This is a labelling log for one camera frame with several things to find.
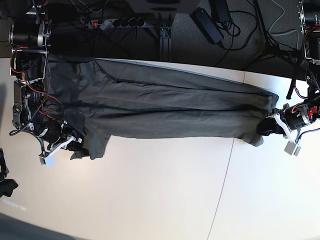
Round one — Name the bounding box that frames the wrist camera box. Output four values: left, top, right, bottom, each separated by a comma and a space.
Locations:
284, 141, 301, 157
39, 155, 55, 168

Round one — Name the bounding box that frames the grey T-shirt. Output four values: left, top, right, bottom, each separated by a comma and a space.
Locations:
48, 55, 279, 159

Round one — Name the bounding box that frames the grey power strip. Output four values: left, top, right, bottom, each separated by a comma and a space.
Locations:
84, 17, 147, 31

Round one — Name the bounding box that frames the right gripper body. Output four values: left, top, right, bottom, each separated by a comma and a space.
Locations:
37, 121, 83, 152

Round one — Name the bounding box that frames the black clothes pile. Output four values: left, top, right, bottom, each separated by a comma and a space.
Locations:
0, 149, 19, 197

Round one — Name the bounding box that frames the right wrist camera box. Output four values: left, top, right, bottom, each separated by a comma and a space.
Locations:
39, 155, 55, 168

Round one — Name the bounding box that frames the black tripod stand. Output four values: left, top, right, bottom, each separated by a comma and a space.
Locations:
243, 0, 303, 70

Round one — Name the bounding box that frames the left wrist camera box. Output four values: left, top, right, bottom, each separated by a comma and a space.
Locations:
284, 141, 301, 157

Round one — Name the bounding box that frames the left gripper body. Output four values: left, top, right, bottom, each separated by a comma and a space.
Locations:
267, 102, 319, 139

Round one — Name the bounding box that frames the black power adapter brick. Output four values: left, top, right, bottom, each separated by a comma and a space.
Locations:
190, 7, 224, 45

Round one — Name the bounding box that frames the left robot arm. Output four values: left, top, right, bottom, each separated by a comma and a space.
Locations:
255, 0, 320, 137

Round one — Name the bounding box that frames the aluminium frame post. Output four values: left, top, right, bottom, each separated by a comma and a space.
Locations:
158, 12, 173, 62

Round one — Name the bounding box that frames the white cable on floor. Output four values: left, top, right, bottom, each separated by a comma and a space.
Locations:
268, 0, 301, 36

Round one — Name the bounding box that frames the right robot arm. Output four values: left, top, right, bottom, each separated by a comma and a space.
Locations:
0, 0, 89, 165

